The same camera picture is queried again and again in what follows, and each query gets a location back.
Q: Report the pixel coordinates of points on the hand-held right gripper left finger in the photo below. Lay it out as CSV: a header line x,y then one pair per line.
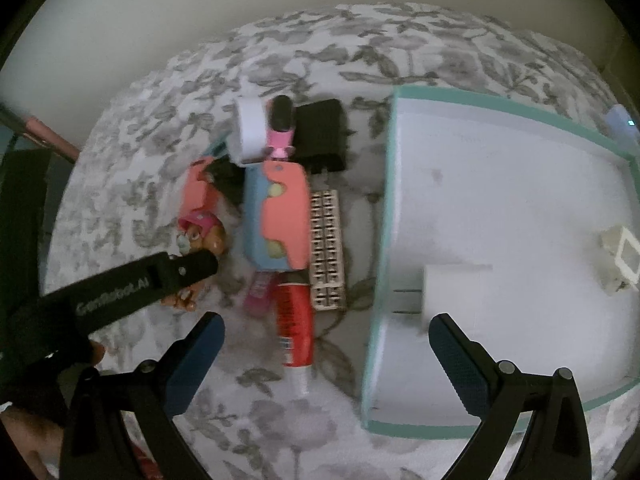
x,y
192,360

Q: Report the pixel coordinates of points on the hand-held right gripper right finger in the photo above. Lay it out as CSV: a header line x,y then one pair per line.
x,y
457,360

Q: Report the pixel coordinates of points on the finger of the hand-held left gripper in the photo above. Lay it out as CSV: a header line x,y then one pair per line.
x,y
190,267

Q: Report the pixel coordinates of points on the puppy figure with pink hat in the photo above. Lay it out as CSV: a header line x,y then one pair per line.
x,y
202,232

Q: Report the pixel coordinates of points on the white charger plug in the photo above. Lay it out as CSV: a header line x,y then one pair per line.
x,y
455,295

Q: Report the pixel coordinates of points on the pink tube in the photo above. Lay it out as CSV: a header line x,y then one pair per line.
x,y
259,295

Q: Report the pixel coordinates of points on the blue toy case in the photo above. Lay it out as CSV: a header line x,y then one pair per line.
x,y
252,220

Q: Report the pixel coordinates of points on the coral and blue toy piece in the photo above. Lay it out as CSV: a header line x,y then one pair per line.
x,y
200,187

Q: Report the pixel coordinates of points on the red toothpaste tube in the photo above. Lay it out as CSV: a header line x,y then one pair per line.
x,y
295,325

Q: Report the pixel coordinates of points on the white box with teal rim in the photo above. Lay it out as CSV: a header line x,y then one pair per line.
x,y
500,200

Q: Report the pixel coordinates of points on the person's left hand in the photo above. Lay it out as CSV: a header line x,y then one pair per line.
x,y
25,440

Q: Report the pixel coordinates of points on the small black item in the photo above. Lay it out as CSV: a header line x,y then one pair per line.
x,y
227,180

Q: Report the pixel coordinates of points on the white tape roll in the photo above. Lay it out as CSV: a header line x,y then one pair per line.
x,y
248,130

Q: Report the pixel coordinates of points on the pink toy with black cap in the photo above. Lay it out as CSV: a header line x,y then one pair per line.
x,y
281,130

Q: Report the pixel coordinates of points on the black charger plug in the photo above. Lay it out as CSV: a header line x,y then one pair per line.
x,y
322,135

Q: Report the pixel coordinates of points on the pink stick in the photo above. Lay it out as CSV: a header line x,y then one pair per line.
x,y
50,137

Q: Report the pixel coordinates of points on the grey floral bedsheet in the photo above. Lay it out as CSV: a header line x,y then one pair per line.
x,y
350,35

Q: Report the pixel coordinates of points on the white device with green light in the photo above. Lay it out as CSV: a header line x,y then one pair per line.
x,y
620,122

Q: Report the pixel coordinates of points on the white square frame holder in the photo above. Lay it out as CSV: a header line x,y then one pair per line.
x,y
622,260

